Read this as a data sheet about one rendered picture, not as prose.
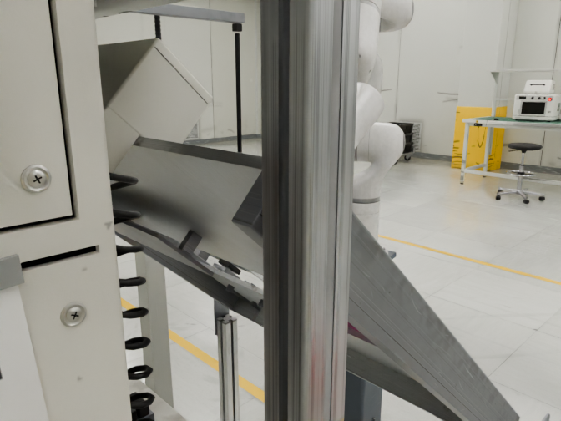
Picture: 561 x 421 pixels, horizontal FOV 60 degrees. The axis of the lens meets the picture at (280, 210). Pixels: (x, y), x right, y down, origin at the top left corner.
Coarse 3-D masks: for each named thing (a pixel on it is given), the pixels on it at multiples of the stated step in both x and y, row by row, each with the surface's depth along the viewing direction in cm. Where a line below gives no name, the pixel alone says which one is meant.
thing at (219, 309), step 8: (216, 304) 127; (216, 312) 128; (224, 312) 129; (216, 320) 128; (216, 328) 129; (136, 400) 89; (144, 400) 89; (144, 408) 88; (136, 416) 87; (144, 416) 88; (152, 416) 89; (544, 416) 73
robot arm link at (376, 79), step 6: (378, 60) 129; (378, 66) 129; (372, 72) 129; (378, 72) 130; (372, 78) 130; (378, 78) 131; (372, 84) 131; (378, 84) 132; (378, 90) 134; (354, 156) 146
